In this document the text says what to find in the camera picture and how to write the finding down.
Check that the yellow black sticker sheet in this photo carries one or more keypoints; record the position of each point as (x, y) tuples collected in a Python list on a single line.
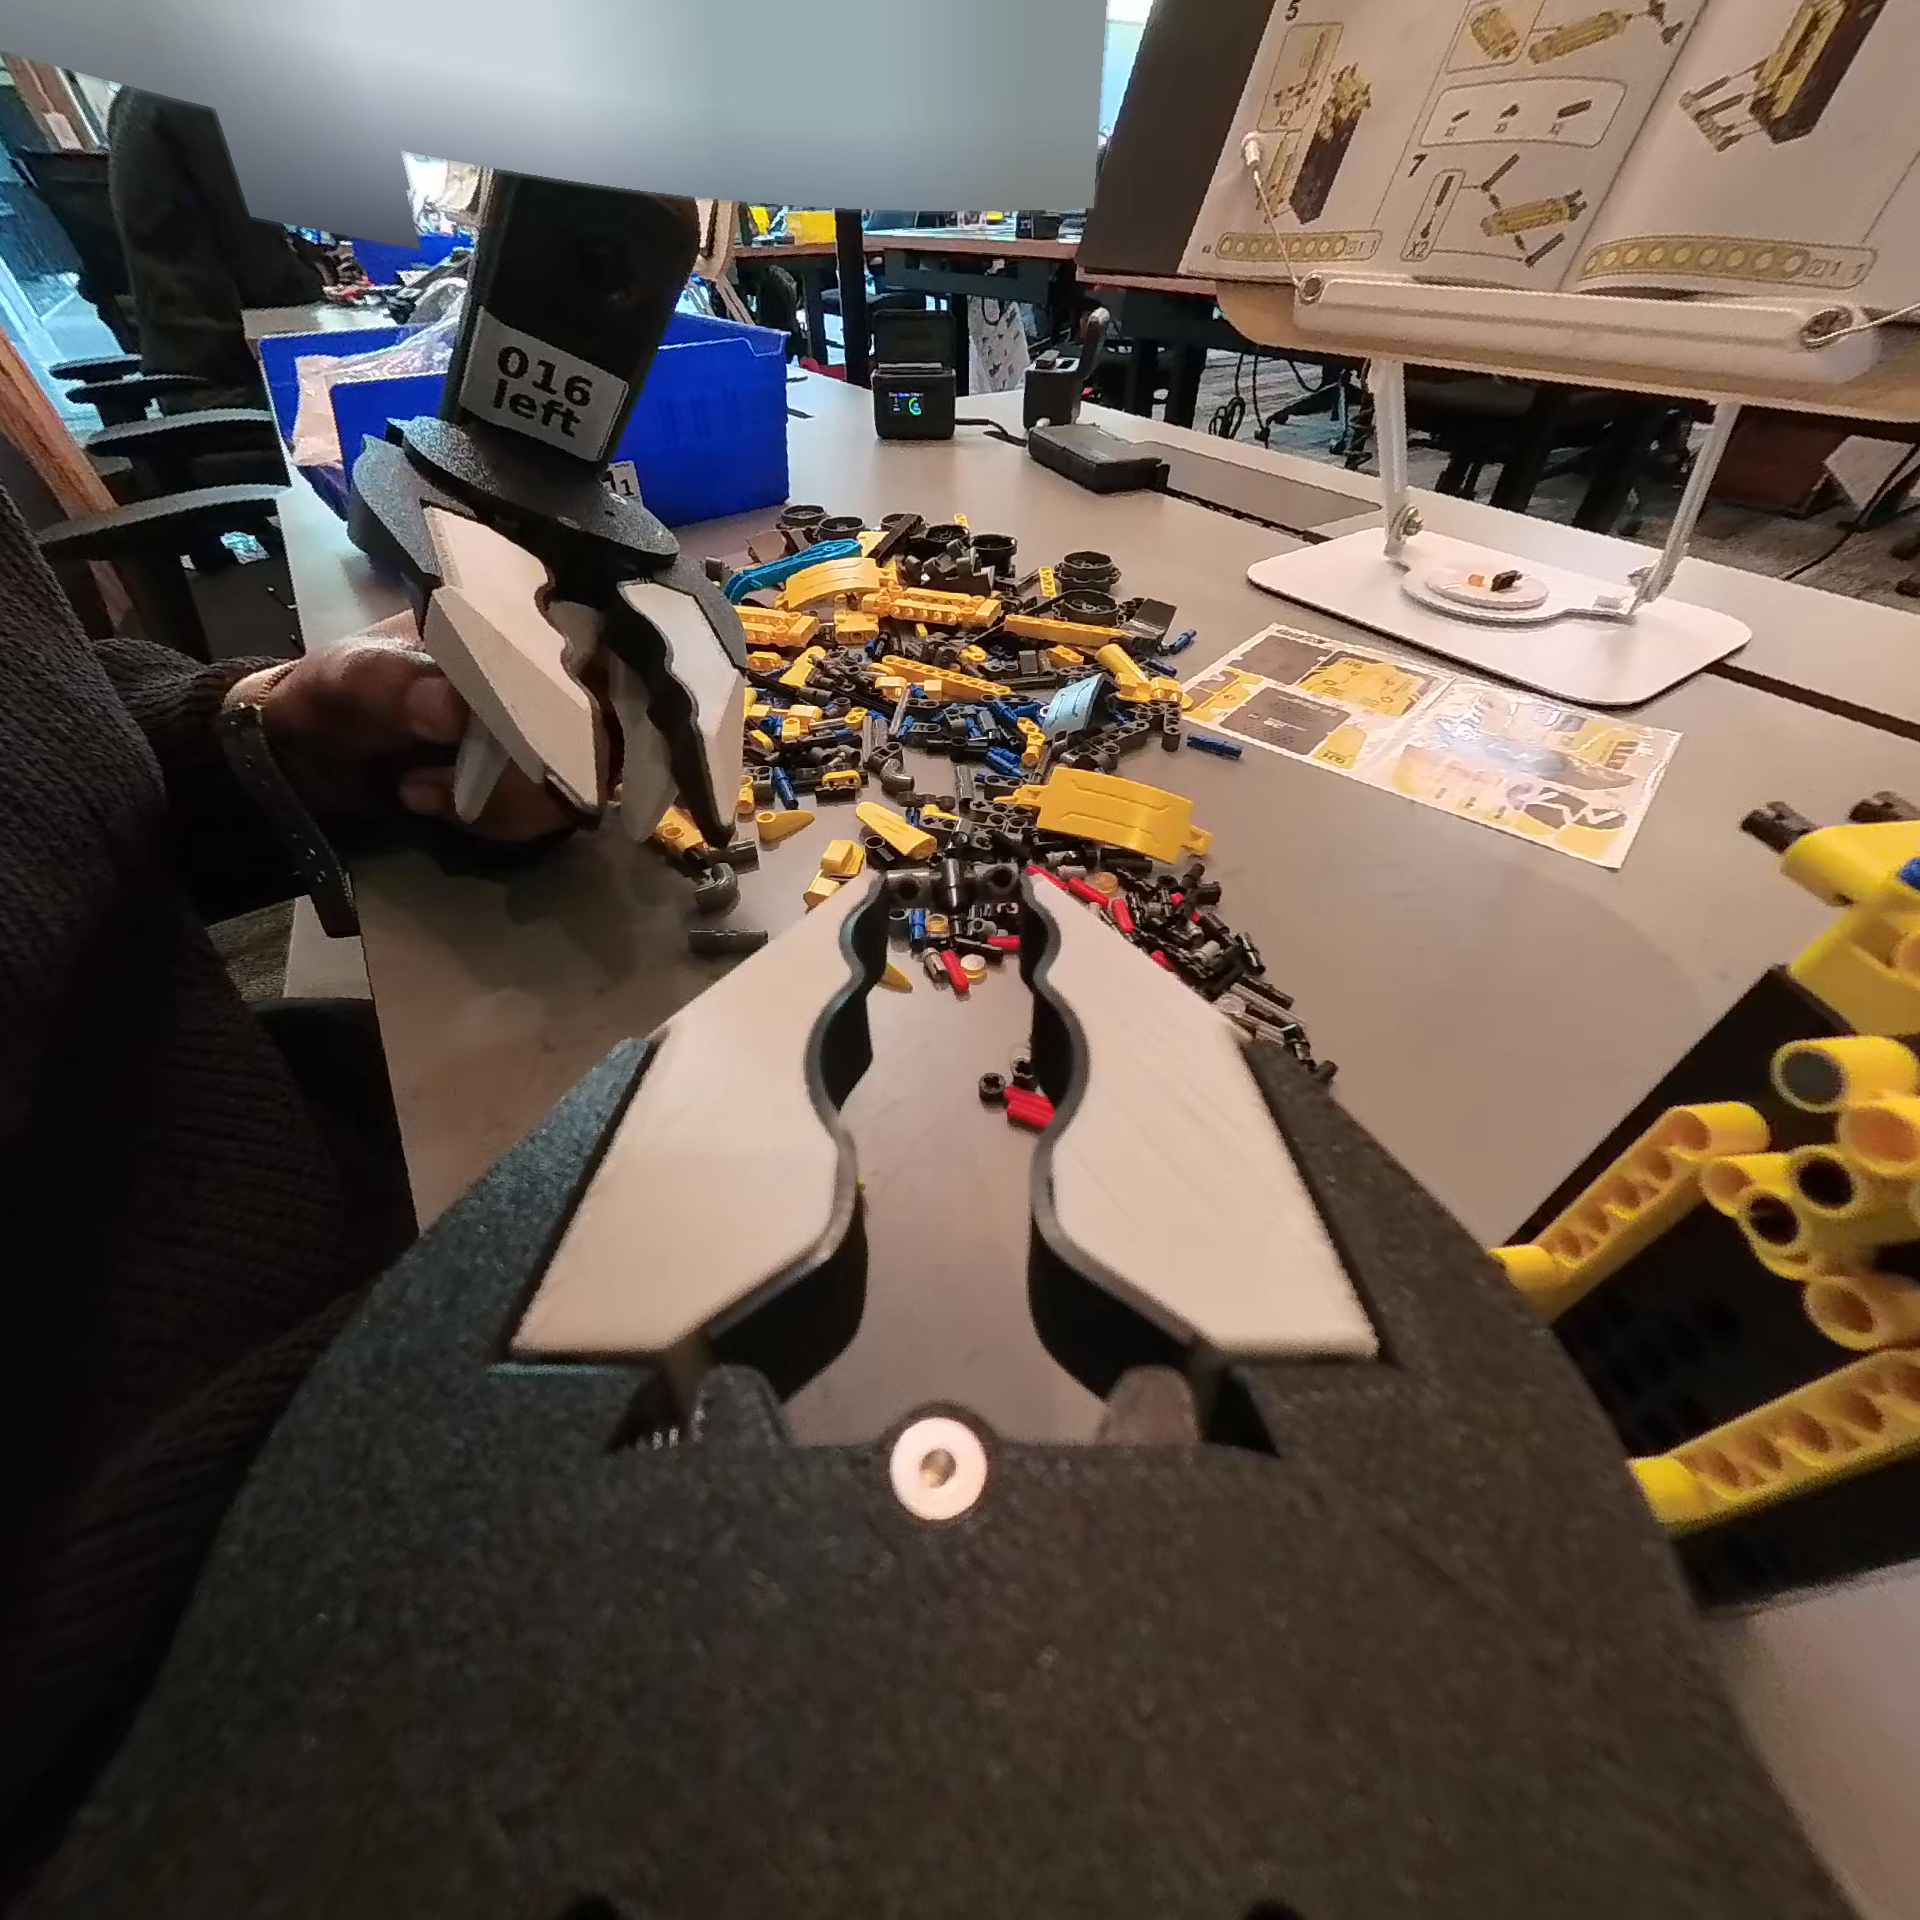
[(1440, 751)]

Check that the person's left forearm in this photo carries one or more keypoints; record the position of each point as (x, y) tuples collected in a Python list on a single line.
[(136, 751)]

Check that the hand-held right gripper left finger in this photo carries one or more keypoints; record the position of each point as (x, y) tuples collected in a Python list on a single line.
[(704, 1170)]

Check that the pile of toy building pieces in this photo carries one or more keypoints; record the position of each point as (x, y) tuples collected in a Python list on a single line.
[(960, 704)]

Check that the white book stand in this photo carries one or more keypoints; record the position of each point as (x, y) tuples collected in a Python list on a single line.
[(1559, 338)]

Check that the black power adapter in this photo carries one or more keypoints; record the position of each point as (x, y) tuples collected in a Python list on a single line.
[(1096, 455)]

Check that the person's left hand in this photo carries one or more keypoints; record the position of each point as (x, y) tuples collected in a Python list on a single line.
[(369, 704)]

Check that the black office chair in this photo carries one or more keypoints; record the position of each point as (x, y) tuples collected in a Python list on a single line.
[(166, 450)]

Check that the large blue plastic bin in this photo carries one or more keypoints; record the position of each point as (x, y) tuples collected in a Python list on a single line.
[(720, 429)]

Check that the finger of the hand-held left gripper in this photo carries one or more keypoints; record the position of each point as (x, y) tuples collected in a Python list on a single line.
[(518, 629), (704, 704)]

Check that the yellow black toy model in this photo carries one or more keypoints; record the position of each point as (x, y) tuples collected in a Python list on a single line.
[(1800, 1201)]

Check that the small black screen device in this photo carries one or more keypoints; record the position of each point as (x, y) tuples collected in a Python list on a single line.
[(913, 382)]

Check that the black jacket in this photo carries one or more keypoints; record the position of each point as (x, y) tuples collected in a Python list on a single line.
[(196, 225)]

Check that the open instruction booklet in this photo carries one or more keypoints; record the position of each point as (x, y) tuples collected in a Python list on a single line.
[(1559, 135)]

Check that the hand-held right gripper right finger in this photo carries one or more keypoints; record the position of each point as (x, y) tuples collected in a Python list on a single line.
[(1185, 1184)]

